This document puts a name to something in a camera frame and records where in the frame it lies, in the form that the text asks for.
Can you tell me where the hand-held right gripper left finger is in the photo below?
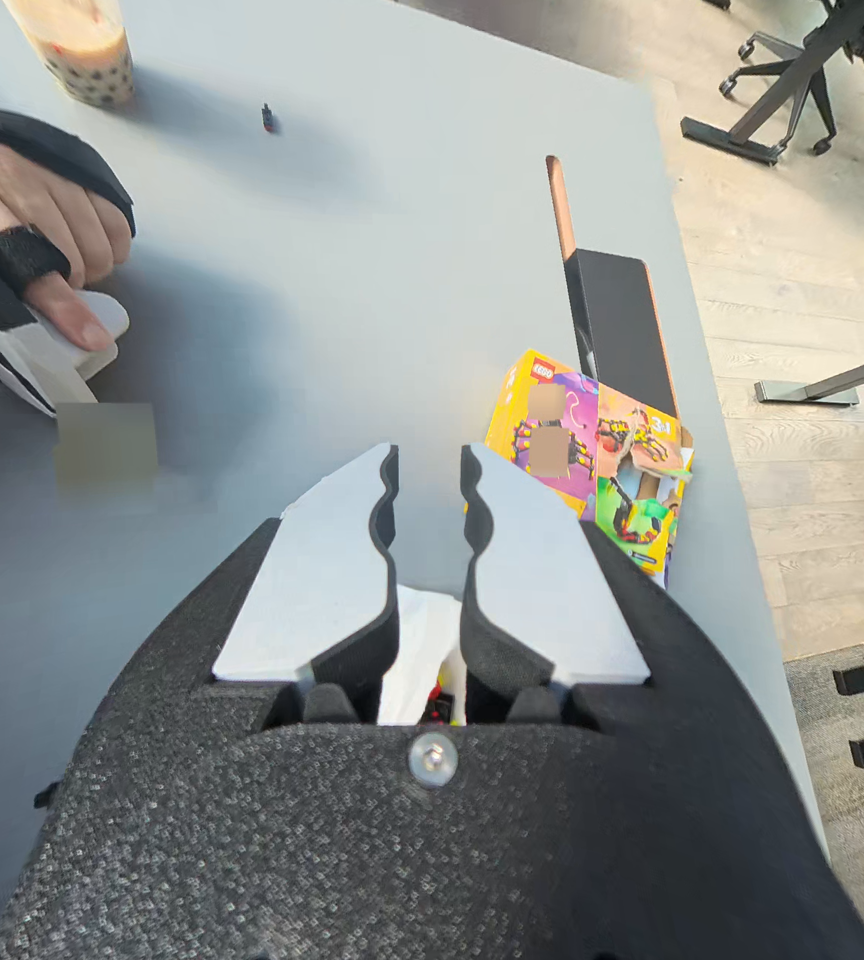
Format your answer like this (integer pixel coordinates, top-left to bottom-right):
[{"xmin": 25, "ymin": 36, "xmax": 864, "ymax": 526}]
[{"xmin": 212, "ymin": 441, "xmax": 401, "ymax": 688}]

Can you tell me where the colourful cardboard lego box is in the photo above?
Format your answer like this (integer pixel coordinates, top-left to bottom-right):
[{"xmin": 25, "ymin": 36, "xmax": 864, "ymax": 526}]
[{"xmin": 467, "ymin": 348, "xmax": 697, "ymax": 586}]

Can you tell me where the dark metal desk leg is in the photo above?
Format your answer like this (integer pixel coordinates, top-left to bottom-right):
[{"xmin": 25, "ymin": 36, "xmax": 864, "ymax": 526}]
[{"xmin": 755, "ymin": 348, "xmax": 864, "ymax": 409}]

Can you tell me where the clear plastic cup with straw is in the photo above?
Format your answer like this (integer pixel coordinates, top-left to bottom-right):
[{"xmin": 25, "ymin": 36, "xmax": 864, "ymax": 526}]
[{"xmin": 5, "ymin": 0, "xmax": 137, "ymax": 109}]

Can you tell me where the black office chair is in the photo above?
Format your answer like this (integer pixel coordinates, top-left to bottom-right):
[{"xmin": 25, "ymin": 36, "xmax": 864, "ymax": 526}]
[{"xmin": 720, "ymin": 27, "xmax": 838, "ymax": 154}]

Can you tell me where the wood edged desk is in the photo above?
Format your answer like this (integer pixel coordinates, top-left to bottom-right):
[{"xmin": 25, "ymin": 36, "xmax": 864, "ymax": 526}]
[{"xmin": 680, "ymin": 0, "xmax": 864, "ymax": 166}]

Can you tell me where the person's left hand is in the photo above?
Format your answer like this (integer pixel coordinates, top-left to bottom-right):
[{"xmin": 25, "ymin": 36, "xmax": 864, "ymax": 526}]
[{"xmin": 0, "ymin": 143, "xmax": 133, "ymax": 354}]

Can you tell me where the torn printed white paper bag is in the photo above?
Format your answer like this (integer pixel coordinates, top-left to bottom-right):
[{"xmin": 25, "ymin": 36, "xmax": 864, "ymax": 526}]
[{"xmin": 377, "ymin": 585, "xmax": 470, "ymax": 729}]

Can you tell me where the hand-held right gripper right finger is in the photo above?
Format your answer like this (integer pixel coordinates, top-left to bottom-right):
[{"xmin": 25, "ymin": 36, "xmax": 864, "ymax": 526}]
[{"xmin": 459, "ymin": 444, "xmax": 653, "ymax": 691}]

